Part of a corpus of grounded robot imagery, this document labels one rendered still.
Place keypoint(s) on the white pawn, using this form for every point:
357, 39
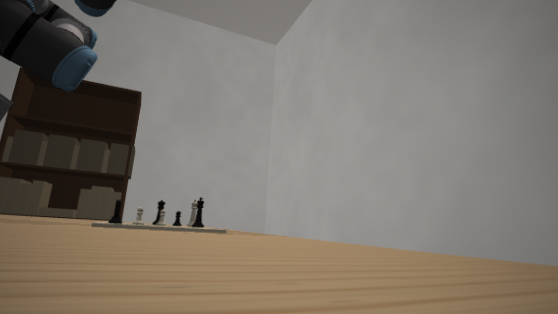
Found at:
139, 217
161, 220

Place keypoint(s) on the white chess king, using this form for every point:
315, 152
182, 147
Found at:
193, 215

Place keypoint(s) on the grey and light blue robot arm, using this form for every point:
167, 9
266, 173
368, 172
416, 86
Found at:
29, 41

